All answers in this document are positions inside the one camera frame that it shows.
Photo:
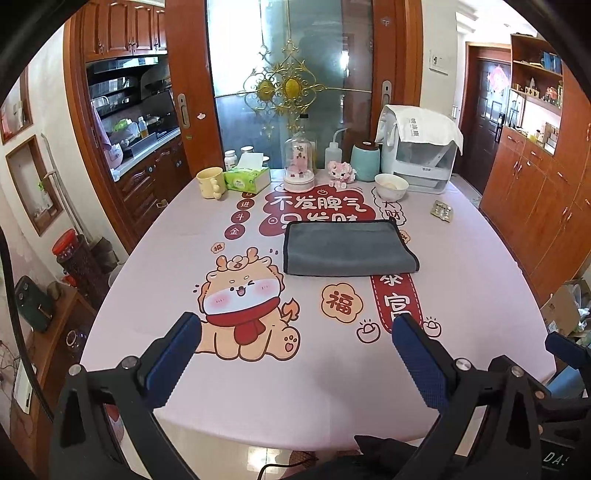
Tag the glass dome ornament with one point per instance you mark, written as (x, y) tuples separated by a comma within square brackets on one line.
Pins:
[(299, 161)]

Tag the white router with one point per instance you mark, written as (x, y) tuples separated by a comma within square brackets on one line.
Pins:
[(23, 390)]

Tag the white cloth cover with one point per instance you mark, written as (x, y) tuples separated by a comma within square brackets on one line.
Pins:
[(420, 123)]

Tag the person's dark clothing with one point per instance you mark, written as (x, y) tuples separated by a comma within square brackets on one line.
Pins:
[(383, 457)]

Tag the wooden wall niche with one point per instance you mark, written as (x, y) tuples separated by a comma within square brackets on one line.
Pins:
[(32, 184), (16, 108)]

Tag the gold door ornament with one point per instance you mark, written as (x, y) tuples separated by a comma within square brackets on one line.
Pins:
[(288, 87)]

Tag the yellow oil bottle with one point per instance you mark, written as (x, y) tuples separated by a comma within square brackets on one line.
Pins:
[(142, 129)]

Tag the white squeeze bottle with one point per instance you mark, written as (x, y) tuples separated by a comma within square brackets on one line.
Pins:
[(333, 157)]

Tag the white bowl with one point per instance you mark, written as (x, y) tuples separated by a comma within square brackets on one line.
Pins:
[(391, 185)]

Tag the grey towel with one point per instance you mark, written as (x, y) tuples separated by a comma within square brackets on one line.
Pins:
[(346, 249)]

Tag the green tissue box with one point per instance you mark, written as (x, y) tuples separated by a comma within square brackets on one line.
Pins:
[(244, 181)]

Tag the wooden wall cabinet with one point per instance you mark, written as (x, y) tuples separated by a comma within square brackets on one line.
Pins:
[(531, 194)]

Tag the white countertop appliance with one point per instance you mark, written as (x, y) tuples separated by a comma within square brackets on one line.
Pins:
[(420, 168)]

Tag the wooden kitchen cabinets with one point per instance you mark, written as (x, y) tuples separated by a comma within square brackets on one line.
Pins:
[(124, 27), (147, 180)]

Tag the dark green device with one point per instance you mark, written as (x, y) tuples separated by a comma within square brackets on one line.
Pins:
[(32, 304)]

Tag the pink block toy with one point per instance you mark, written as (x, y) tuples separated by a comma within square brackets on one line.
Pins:
[(340, 171)]

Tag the yellow mug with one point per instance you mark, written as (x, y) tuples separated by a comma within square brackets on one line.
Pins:
[(210, 183)]

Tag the white wall panel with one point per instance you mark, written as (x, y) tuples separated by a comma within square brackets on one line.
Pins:
[(438, 62)]

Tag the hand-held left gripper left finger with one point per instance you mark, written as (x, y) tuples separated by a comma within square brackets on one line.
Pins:
[(171, 367)]

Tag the red-lid glass jar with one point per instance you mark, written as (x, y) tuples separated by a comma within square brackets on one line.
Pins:
[(69, 251)]

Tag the silver blister pack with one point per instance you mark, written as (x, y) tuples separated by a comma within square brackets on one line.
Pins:
[(442, 211)]

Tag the teal canister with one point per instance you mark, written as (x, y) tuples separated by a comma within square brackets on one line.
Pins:
[(364, 162)]

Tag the dark entrance door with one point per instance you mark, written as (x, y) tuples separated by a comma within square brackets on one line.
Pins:
[(489, 115)]

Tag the small white-lid jar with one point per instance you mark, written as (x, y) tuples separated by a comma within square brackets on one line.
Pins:
[(230, 160), (246, 151)]

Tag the wooden upper kitchen cabinets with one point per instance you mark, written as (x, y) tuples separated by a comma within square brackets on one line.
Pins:
[(124, 27)]

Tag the frosted glass sliding door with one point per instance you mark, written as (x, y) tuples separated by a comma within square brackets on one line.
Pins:
[(240, 55)]

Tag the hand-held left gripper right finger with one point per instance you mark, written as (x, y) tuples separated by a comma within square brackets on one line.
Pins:
[(421, 364)]

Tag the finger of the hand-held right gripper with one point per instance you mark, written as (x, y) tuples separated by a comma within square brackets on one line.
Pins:
[(569, 348)]

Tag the cardboard box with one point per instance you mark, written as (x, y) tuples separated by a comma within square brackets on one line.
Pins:
[(561, 309)]

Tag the wooden side table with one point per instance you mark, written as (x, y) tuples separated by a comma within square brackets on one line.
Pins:
[(55, 341)]

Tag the pink printed tablecloth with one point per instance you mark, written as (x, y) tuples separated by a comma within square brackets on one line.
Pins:
[(295, 383)]

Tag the wooden lower kitchen cabinets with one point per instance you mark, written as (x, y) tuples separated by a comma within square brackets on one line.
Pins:
[(147, 180)]

